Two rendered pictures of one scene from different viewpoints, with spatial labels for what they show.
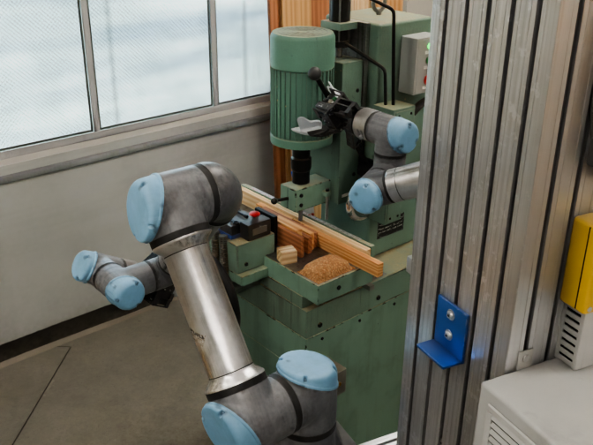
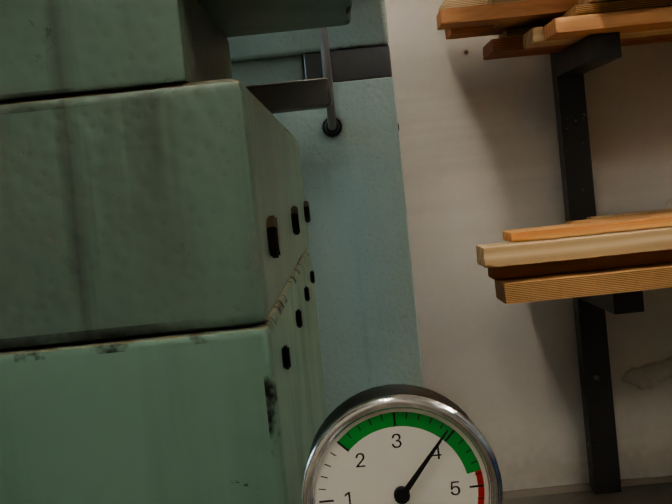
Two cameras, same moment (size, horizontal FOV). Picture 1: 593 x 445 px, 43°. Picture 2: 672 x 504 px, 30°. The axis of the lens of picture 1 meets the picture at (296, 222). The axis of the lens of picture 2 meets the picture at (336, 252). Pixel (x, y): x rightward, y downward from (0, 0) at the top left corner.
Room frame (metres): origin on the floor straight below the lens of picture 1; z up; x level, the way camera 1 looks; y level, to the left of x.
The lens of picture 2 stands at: (1.44, 0.29, 0.76)
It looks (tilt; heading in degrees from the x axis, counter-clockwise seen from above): 3 degrees down; 311
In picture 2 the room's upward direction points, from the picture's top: 6 degrees counter-clockwise
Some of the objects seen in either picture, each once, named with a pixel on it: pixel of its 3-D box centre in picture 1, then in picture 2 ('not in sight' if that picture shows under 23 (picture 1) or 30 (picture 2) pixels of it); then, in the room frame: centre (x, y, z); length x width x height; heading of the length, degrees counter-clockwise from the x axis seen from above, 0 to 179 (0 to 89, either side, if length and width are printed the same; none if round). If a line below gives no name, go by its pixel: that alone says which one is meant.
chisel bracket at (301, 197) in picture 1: (306, 195); not in sight; (2.05, -0.03, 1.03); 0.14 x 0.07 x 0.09; 131
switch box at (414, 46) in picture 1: (419, 63); not in sight; (2.14, -0.35, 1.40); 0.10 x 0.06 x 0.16; 131
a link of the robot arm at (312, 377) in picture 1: (304, 389); not in sight; (1.18, -0.02, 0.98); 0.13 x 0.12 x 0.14; 130
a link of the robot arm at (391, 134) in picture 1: (392, 133); not in sight; (1.66, -0.22, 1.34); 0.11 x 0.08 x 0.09; 41
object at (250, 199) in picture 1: (297, 222); not in sight; (2.08, 0.00, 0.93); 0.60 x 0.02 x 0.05; 41
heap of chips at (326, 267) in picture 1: (326, 264); not in sight; (1.82, -0.08, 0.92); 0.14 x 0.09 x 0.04; 131
